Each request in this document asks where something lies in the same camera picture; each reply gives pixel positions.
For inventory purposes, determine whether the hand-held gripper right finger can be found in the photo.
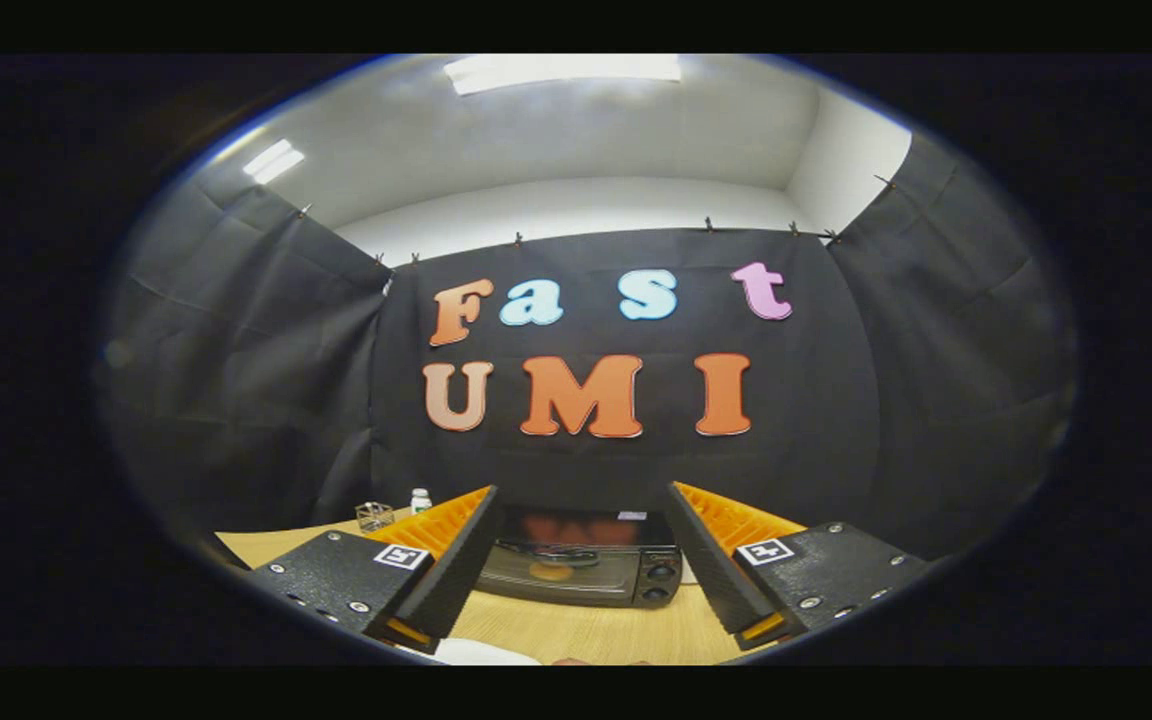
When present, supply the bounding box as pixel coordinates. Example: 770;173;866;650
666;480;937;652

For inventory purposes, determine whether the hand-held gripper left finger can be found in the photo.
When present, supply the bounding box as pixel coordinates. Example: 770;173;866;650
241;484;500;656

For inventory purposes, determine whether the black toaster oven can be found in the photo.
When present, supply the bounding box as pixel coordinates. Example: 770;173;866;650
476;508;684;609

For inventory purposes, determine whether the white plate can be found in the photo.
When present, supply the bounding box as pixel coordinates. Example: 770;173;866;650
431;638;544;666

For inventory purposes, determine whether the black backdrop cloth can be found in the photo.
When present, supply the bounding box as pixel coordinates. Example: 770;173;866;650
96;130;1082;561

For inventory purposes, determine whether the narrow ceiling light panel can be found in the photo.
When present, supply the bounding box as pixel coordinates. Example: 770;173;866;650
241;138;307;186

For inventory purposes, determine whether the wide ceiling light panel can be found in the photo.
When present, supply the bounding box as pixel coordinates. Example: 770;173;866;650
443;54;683;97

